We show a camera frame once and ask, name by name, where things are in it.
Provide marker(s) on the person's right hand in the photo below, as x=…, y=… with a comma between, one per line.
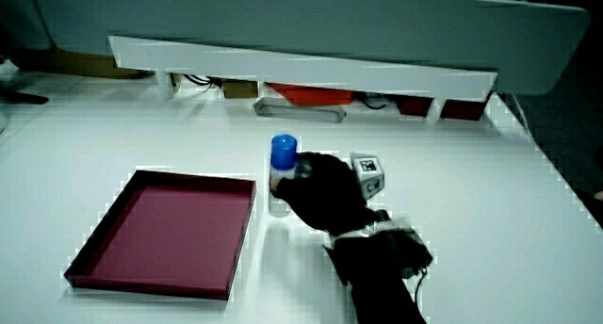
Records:
x=325, y=197

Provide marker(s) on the blue-capped glue bottle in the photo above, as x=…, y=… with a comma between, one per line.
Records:
x=283, y=154

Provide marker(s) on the white desk shelf riser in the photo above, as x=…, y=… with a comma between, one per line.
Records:
x=301, y=67

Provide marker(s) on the white desk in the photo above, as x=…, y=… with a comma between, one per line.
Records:
x=471, y=197

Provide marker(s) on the clear flat box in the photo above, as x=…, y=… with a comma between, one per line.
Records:
x=297, y=111

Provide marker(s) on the orange box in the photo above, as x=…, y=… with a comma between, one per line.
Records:
x=313, y=95

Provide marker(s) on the dark red box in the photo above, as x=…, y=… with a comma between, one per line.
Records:
x=414, y=105
x=464, y=109

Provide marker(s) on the small brown cardboard box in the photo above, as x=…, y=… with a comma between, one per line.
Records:
x=240, y=88

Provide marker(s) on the dark red shallow tray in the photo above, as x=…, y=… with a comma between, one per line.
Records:
x=174, y=230

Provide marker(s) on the grey partition panel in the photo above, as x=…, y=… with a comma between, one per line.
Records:
x=330, y=22

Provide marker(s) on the brown cardboard board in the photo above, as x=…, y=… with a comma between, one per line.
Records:
x=80, y=62

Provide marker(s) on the black flat object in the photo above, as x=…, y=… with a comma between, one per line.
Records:
x=23, y=97

